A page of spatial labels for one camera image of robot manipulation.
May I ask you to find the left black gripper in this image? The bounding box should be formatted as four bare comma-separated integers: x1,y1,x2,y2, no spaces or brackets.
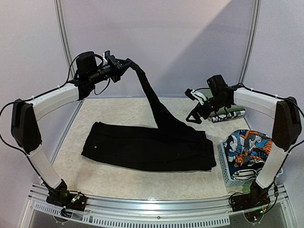
89,55,133,84

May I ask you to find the black garment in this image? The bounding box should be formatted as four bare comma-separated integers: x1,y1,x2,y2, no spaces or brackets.
81,61,217,172

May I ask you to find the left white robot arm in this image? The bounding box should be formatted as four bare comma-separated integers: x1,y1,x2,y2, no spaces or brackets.
11,51,130,206

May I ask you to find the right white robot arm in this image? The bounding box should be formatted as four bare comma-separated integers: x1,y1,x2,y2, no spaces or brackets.
185,84,302,207

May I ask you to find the folded green shirt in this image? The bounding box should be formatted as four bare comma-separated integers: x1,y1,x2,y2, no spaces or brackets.
201,89,245,115

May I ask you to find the folded black white shirt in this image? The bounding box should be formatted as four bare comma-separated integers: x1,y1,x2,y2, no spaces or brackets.
208,110,246,123

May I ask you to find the blue orange patterned cloth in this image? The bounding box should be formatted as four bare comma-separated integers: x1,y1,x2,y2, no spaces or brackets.
223,130,273,168

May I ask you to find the light blue plastic basket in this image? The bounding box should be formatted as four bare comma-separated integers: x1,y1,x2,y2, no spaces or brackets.
218,142,257,188

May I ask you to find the white striped cloth in basket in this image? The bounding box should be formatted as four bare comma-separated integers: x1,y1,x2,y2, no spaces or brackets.
229,167,262,182

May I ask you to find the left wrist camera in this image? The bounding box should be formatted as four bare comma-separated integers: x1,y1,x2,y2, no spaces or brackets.
76,51,97,79

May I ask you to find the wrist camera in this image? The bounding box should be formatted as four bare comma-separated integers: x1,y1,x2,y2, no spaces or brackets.
207,75,228,96
76,51,97,79

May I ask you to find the left aluminium frame post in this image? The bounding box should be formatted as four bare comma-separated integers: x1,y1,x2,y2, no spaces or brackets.
54,0,76,81

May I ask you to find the aluminium frame post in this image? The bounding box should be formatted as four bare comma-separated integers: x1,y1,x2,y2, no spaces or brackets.
238,0,261,83
54,0,76,81

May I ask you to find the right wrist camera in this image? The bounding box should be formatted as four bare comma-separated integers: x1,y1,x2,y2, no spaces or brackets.
207,75,228,96

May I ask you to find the aluminium front rail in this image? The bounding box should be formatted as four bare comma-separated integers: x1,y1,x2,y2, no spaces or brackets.
21,184,297,228

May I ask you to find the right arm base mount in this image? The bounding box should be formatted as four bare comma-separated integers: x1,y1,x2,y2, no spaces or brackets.
228,192,271,213

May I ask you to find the right aluminium frame post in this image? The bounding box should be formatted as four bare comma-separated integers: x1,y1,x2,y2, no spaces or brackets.
238,0,261,83

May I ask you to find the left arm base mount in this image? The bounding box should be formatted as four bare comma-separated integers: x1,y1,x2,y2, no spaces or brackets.
46,187,88,211

